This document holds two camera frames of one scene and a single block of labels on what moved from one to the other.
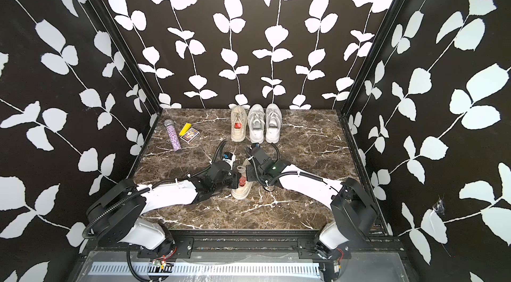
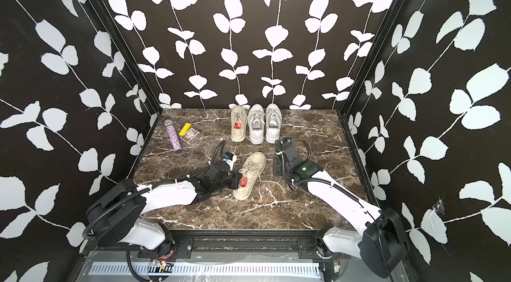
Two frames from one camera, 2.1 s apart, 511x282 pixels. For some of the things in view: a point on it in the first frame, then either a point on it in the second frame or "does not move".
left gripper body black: x=229 y=181 does not move
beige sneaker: x=238 y=116 does not move
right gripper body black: x=253 y=175 -> x=279 y=171
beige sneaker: x=242 y=192 does not move
